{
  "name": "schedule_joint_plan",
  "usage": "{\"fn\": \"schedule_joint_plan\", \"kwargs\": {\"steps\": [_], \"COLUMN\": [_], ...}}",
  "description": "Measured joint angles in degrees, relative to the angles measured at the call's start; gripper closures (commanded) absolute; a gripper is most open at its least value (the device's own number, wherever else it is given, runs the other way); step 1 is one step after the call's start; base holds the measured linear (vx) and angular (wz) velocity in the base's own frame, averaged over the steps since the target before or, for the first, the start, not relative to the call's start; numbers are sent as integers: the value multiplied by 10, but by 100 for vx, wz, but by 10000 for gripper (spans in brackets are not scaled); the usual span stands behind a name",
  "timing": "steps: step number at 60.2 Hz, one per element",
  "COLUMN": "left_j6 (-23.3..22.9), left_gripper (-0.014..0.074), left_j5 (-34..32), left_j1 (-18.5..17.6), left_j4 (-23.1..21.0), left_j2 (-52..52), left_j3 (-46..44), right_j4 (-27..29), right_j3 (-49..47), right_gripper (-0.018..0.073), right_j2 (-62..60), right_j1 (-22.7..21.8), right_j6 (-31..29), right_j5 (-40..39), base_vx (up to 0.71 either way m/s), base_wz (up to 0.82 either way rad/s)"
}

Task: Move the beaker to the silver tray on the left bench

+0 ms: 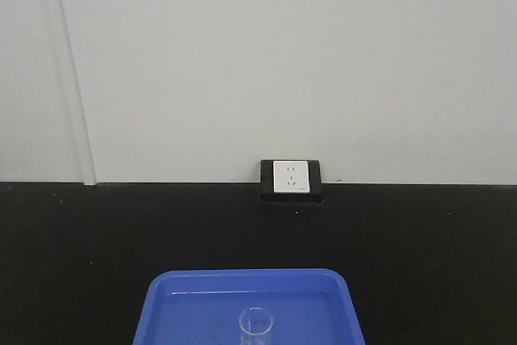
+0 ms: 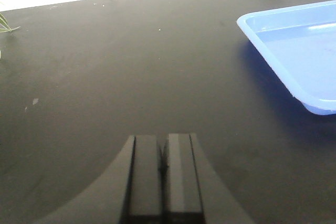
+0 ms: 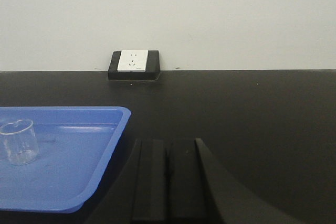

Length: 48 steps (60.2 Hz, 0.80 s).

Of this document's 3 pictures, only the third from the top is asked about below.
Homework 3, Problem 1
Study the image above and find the clear glass beaker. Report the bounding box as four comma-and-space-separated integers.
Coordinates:
1, 119, 39, 166

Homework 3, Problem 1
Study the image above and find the blue plastic tray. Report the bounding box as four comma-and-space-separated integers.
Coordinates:
1, 106, 131, 214

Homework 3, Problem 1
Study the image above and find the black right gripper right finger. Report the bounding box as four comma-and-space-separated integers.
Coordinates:
168, 138, 300, 223

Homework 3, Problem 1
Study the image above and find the white outlet on black box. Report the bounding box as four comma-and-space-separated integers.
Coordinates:
108, 49, 160, 80

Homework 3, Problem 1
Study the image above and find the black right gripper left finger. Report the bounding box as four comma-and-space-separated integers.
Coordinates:
89, 140, 167, 223

